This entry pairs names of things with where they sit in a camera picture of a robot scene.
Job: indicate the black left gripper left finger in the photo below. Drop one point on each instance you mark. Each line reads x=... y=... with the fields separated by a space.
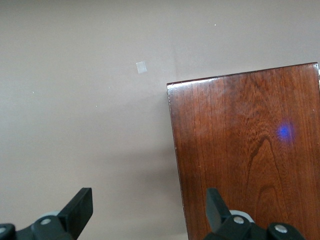
x=75 y=215

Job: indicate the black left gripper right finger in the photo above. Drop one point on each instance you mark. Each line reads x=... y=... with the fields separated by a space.
x=217 y=217

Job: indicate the dark wooden cabinet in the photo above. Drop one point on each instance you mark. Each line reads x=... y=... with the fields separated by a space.
x=237 y=140

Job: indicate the brown paper table cover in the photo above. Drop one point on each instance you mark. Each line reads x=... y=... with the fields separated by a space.
x=75 y=112

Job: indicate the small clear tape patch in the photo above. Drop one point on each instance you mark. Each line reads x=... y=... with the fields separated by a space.
x=141 y=67

